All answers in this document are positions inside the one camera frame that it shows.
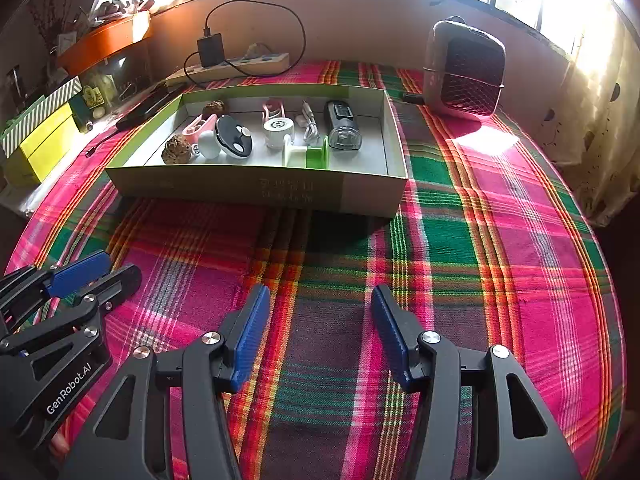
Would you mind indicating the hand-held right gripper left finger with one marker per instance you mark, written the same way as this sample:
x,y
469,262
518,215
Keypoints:
x,y
252,335

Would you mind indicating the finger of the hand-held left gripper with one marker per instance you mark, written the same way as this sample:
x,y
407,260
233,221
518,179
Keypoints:
x,y
120,280
75,272

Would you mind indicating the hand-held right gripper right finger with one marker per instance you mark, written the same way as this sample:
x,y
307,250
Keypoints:
x,y
387,335

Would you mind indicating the green and white cardboard box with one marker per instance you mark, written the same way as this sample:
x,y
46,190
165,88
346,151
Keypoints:
x,y
225,187

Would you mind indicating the brown walnut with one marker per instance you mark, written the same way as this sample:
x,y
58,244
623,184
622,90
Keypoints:
x,y
176,150
214,108

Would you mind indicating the white egg-shaped gadget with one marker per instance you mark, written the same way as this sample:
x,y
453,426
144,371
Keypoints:
x,y
210,145

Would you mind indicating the pink clip with green pad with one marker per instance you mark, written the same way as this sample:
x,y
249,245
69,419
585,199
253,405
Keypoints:
x,y
197,125

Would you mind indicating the black round disc gadget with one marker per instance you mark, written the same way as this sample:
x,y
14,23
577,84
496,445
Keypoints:
x,y
232,135

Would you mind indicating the white and green spool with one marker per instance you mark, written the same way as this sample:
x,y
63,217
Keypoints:
x,y
315,155

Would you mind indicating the black bike light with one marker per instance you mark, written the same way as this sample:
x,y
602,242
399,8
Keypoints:
x,y
341,125

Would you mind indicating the pink and white clip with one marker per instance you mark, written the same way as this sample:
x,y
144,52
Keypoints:
x,y
274,109

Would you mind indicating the pink and green plaid blanket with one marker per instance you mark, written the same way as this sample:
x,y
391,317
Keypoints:
x,y
325,260

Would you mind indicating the yellow box with striped lid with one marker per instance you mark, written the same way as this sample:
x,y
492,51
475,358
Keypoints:
x,y
45,107

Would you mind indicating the yellow green labelled packet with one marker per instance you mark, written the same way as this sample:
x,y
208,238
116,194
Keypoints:
x,y
94,97

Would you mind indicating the black power bank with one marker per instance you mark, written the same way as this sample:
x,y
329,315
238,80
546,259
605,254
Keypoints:
x,y
147,102

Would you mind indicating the orange tray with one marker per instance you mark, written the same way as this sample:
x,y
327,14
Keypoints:
x,y
105,40

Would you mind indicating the small black plug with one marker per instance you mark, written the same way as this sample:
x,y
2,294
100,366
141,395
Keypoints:
x,y
414,98

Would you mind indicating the black charger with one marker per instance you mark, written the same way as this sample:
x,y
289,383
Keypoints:
x,y
210,50

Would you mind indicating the beige power strip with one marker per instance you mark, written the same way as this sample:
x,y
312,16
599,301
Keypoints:
x,y
250,64

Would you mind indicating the dried branches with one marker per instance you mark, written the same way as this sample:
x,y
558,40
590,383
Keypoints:
x,y
47,20

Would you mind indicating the white plug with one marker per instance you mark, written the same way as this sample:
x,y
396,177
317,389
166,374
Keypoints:
x,y
255,49

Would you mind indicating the small grey fan heater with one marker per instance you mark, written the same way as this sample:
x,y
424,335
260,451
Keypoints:
x,y
467,72

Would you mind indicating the cream dotted curtain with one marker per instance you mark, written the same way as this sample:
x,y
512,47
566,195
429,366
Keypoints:
x,y
600,145

